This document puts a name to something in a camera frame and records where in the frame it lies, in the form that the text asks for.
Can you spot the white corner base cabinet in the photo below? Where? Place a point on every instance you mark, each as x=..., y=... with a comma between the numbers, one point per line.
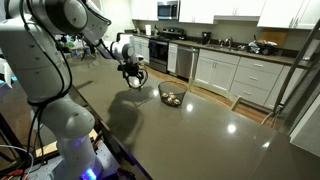
x=142, y=48

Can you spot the white paper on counter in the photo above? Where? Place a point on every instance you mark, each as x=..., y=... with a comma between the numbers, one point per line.
x=148, y=30

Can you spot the pile of dishes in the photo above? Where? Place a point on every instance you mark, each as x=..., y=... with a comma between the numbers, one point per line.
x=263, y=47

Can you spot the black coffee maker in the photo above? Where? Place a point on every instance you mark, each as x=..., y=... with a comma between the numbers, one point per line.
x=206, y=37

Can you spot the stainless steel dishwasher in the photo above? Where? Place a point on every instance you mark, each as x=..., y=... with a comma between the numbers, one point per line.
x=185, y=61

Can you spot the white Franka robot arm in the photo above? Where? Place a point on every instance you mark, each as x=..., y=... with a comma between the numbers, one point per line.
x=33, y=66

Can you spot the dark kitchen countertop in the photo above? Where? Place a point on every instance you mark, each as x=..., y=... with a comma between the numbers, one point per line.
x=286, y=59

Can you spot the chrome kitchen faucet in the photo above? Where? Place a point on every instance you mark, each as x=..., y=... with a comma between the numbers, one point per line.
x=228, y=41

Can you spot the white chair frame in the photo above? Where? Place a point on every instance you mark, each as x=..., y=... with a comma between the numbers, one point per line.
x=213, y=88

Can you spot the stainless steel microwave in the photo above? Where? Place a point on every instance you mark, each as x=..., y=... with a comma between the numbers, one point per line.
x=167, y=10

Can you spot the colourful clutter pile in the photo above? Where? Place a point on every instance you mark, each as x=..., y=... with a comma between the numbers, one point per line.
x=75, y=48

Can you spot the grey perforated robot base plate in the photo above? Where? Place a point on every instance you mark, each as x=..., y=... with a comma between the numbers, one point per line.
x=106, y=160

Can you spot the white narrow base cabinet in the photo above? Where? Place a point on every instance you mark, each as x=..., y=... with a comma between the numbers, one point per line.
x=172, y=58

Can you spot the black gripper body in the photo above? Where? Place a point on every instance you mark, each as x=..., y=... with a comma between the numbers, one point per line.
x=130, y=70

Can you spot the wooden cutting board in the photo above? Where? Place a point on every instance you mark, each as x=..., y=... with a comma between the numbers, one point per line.
x=273, y=36

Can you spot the grey metal stand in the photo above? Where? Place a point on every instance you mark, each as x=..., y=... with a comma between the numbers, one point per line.
x=293, y=73

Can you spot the white drawer base cabinet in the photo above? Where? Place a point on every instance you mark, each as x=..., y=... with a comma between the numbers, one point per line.
x=255, y=80

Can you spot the white two-door base cabinet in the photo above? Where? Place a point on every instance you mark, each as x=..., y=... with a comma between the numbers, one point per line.
x=215, y=70

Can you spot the black and steel stove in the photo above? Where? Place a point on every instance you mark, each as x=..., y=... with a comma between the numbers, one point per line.
x=163, y=50

